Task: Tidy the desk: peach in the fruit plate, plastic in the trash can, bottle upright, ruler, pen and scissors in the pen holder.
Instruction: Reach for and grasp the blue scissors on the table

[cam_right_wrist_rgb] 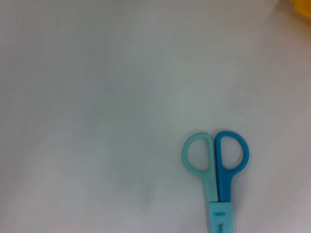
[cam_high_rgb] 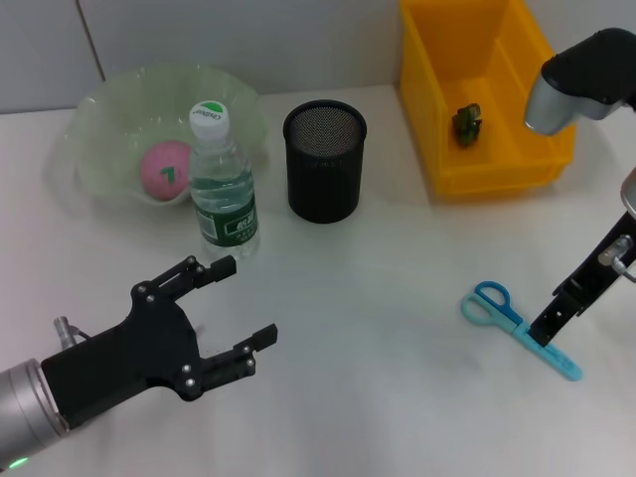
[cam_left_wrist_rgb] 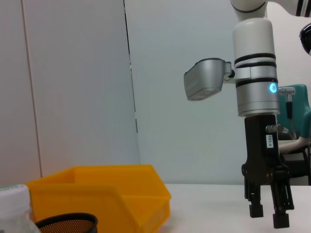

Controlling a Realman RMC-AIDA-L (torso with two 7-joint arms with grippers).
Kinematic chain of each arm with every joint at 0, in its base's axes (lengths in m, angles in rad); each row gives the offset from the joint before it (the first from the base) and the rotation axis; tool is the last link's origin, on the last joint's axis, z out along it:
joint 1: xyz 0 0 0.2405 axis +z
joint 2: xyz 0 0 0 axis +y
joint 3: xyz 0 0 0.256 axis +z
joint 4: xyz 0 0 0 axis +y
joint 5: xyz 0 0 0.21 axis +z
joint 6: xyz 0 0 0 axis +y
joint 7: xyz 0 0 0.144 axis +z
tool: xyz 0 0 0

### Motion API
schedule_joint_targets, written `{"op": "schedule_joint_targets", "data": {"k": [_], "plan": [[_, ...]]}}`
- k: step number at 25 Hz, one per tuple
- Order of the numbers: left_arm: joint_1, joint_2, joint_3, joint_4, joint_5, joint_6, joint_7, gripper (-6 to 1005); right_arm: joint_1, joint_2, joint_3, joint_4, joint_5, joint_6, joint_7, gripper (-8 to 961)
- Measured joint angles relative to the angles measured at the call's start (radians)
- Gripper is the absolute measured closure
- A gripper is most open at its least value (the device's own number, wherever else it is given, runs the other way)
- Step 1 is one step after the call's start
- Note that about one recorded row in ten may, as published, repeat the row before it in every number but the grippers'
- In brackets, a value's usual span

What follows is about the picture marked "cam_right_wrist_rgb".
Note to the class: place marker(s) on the blue scissors with sheath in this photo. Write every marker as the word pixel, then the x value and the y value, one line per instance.
pixel 226 184

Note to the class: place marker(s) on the yellow plastic storage bin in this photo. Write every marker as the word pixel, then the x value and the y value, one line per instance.
pixel 301 6

